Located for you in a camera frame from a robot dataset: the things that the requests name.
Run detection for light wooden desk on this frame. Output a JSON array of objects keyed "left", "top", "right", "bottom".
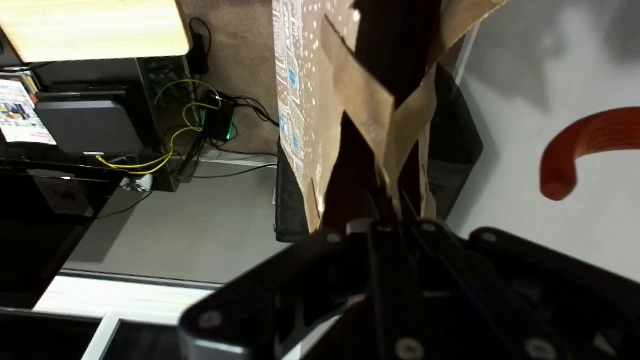
[{"left": 0, "top": 0, "right": 194, "bottom": 66}]

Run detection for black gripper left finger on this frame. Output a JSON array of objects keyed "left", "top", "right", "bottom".
[{"left": 176, "top": 188, "right": 427, "bottom": 360}]

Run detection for brown dotted paper bag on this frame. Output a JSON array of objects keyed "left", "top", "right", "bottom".
[{"left": 270, "top": 0, "right": 513, "bottom": 236}]

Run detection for black floor cable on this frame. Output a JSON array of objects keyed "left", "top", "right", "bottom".
[{"left": 189, "top": 16, "right": 282, "bottom": 184}]

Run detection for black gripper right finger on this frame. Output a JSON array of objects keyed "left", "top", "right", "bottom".
[{"left": 398, "top": 197, "right": 640, "bottom": 360}]

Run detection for black computer tower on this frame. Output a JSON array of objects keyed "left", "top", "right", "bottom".
[{"left": 31, "top": 55, "right": 196, "bottom": 194}]

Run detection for printed paper booklet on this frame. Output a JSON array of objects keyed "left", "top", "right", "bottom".
[{"left": 0, "top": 77, "right": 60, "bottom": 148}]

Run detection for orange hook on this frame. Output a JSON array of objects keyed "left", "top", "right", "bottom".
[{"left": 538, "top": 105, "right": 640, "bottom": 204}]

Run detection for yellow cable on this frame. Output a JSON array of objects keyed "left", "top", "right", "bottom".
[{"left": 94, "top": 77, "right": 226, "bottom": 179}]

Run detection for green electronic device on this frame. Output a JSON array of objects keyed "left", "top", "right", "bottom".
[{"left": 198, "top": 97, "right": 240, "bottom": 145}]

